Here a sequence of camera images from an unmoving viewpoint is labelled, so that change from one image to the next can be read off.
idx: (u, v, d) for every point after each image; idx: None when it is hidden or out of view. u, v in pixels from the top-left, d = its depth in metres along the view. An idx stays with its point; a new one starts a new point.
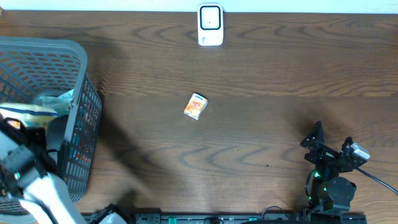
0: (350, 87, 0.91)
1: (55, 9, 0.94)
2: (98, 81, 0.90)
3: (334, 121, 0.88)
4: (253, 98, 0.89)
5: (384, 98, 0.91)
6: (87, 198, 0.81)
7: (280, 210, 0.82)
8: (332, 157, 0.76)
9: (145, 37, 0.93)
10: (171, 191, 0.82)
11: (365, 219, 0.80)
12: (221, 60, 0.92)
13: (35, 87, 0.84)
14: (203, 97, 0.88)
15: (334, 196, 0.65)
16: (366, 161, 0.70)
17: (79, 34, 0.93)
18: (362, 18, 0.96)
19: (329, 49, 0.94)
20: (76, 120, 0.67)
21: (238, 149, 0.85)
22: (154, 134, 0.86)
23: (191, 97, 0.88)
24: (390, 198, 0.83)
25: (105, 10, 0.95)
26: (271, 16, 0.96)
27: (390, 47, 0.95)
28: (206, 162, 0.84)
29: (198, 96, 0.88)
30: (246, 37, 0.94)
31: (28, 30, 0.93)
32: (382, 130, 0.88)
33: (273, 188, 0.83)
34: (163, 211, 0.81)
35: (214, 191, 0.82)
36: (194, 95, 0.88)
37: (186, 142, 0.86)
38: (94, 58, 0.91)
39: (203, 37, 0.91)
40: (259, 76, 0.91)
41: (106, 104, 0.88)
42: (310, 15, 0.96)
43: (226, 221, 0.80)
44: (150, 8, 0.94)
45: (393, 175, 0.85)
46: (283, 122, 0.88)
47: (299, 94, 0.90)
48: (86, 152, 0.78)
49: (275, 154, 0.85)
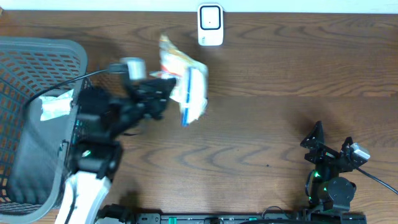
0: (350, 86, 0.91)
1: (54, 9, 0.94)
2: (99, 81, 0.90)
3: (334, 121, 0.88)
4: (253, 98, 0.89)
5: (384, 98, 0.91)
6: None
7: (280, 210, 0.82)
8: (333, 157, 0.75)
9: (145, 37, 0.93)
10: (171, 191, 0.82)
11: (365, 219, 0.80)
12: (221, 60, 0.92)
13: (35, 87, 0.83)
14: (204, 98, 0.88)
15: (334, 196, 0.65)
16: (366, 161, 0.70)
17: (79, 34, 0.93)
18: (362, 18, 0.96)
19: (329, 49, 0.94)
20: (76, 121, 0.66)
21: (238, 149, 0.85)
22: (154, 134, 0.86)
23: None
24: (390, 198, 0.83)
25: (104, 9, 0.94)
26: (271, 16, 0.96)
27: (390, 47, 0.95)
28: (206, 162, 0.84)
29: None
30: (247, 37, 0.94)
31: (27, 30, 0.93)
32: (382, 130, 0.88)
33: (273, 188, 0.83)
34: (163, 211, 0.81)
35: (214, 191, 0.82)
36: None
37: (186, 142, 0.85)
38: (94, 58, 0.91)
39: (203, 37, 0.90)
40: (259, 76, 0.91)
41: None
42: (310, 15, 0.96)
43: (226, 221, 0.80)
44: (150, 8, 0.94)
45: (393, 175, 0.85)
46: (283, 122, 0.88)
47: (300, 94, 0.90)
48: None
49: (275, 154, 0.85)
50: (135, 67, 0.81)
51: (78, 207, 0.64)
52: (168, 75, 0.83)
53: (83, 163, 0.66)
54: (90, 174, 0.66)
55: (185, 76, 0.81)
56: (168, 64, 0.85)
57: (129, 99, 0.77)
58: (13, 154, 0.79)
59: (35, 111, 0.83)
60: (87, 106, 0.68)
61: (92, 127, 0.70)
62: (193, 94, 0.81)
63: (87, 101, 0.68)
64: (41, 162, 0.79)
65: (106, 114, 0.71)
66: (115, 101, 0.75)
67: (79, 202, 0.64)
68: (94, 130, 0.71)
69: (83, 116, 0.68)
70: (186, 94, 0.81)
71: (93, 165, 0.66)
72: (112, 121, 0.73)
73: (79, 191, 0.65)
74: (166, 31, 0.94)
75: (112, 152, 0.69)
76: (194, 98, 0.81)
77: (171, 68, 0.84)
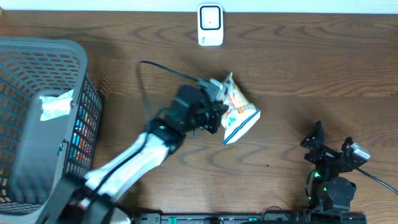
0: (350, 86, 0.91)
1: (54, 9, 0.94)
2: (99, 81, 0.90)
3: (334, 121, 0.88)
4: (253, 98, 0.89)
5: (384, 98, 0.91)
6: None
7: (280, 210, 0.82)
8: (332, 157, 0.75)
9: (145, 37, 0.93)
10: (171, 191, 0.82)
11: (365, 219, 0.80)
12: (221, 60, 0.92)
13: (35, 87, 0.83)
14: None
15: (334, 196, 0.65)
16: (366, 161, 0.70)
17: (79, 34, 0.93)
18: (362, 19, 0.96)
19: (329, 49, 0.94)
20: (76, 121, 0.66)
21: (238, 149, 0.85)
22: None
23: None
24: (390, 198, 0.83)
25: (104, 9, 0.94)
26: (271, 16, 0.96)
27: (390, 47, 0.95)
28: (206, 162, 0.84)
29: None
30: (247, 37, 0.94)
31: (27, 30, 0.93)
32: (382, 130, 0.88)
33: (273, 188, 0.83)
34: (163, 211, 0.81)
35: (214, 191, 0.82)
36: None
37: (186, 142, 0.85)
38: (94, 58, 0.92)
39: (203, 37, 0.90)
40: (259, 76, 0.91)
41: (106, 104, 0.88)
42: (309, 15, 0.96)
43: (226, 221, 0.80)
44: (150, 8, 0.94)
45: (393, 175, 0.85)
46: (283, 122, 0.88)
47: (299, 94, 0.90)
48: (86, 153, 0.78)
49: (275, 154, 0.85)
50: (220, 89, 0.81)
51: (139, 157, 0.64)
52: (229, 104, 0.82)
53: (153, 135, 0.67)
54: (158, 143, 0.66)
55: (250, 112, 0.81)
56: (233, 95, 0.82)
57: (208, 101, 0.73)
58: (13, 154, 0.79)
59: (35, 110, 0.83)
60: (191, 94, 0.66)
61: (178, 111, 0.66)
62: (242, 129, 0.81)
63: (186, 89, 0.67)
64: (41, 162, 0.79)
65: (194, 110, 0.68)
66: (204, 100, 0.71)
67: (146, 153, 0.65)
68: (176, 114, 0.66)
69: (178, 102, 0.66)
70: (235, 127, 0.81)
71: (165, 139, 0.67)
72: (194, 117, 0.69)
73: (150, 144, 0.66)
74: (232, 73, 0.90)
75: (178, 136, 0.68)
76: (240, 132, 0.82)
77: (237, 99, 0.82)
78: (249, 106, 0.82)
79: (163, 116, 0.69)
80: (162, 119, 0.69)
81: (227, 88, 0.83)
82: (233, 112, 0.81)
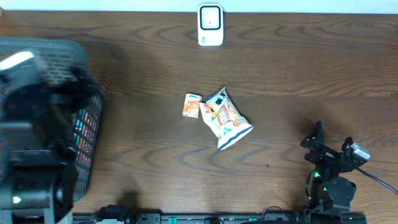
0: (350, 87, 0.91)
1: (54, 9, 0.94)
2: (98, 81, 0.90)
3: (334, 121, 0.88)
4: (253, 98, 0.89)
5: (384, 98, 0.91)
6: (87, 198, 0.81)
7: (280, 210, 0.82)
8: (333, 157, 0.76)
9: (145, 38, 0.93)
10: (171, 191, 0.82)
11: (365, 219, 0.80)
12: (221, 60, 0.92)
13: None
14: (198, 95, 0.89)
15: (334, 196, 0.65)
16: (366, 161, 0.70)
17: (79, 34, 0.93)
18: (362, 19, 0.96)
19: (329, 49, 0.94)
20: None
21: (238, 149, 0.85)
22: (154, 134, 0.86)
23: (185, 98, 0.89)
24: (390, 198, 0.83)
25: (105, 9, 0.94)
26: (271, 16, 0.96)
27: (390, 47, 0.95)
28: (206, 162, 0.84)
29: (191, 95, 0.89)
30: (247, 37, 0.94)
31: (27, 30, 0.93)
32: (382, 130, 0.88)
33: (273, 188, 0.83)
34: (162, 211, 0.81)
35: (214, 191, 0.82)
36: (187, 95, 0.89)
37: (186, 142, 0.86)
38: (94, 58, 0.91)
39: (203, 37, 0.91)
40: (259, 76, 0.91)
41: (106, 105, 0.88)
42: (310, 15, 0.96)
43: (226, 221, 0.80)
44: (150, 8, 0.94)
45: (393, 175, 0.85)
46: (283, 122, 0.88)
47: (300, 94, 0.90)
48: (86, 153, 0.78)
49: (275, 154, 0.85)
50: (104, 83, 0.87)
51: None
52: (224, 114, 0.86)
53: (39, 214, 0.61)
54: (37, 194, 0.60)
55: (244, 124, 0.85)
56: (227, 107, 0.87)
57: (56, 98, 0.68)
58: None
59: None
60: (12, 112, 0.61)
61: (27, 138, 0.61)
62: (237, 138, 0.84)
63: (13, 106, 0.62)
64: None
65: (45, 116, 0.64)
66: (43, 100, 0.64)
67: None
68: (31, 145, 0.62)
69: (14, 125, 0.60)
70: (230, 137, 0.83)
71: (37, 195, 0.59)
72: (56, 124, 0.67)
73: None
74: (226, 88, 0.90)
75: (49, 181, 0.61)
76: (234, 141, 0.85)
77: (231, 113, 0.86)
78: (242, 120, 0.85)
79: (18, 162, 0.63)
80: (21, 165, 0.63)
81: (222, 99, 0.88)
82: (228, 123, 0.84)
